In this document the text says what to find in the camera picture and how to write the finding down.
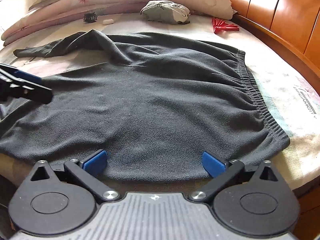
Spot black hair claw clip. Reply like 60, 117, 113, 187
83, 12, 98, 23

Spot red folding fan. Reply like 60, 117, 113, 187
212, 17, 240, 34

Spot dark grey trousers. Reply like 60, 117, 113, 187
1, 30, 290, 181

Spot bundled grey white cloth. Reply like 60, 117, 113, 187
140, 0, 190, 24

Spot striped pastel bed sheet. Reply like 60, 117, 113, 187
1, 14, 319, 195

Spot folded floral pink quilt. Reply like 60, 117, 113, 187
0, 0, 237, 48

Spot wooden orange headboard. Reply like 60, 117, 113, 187
231, 0, 319, 92

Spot white earbuds case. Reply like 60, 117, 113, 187
103, 19, 114, 25

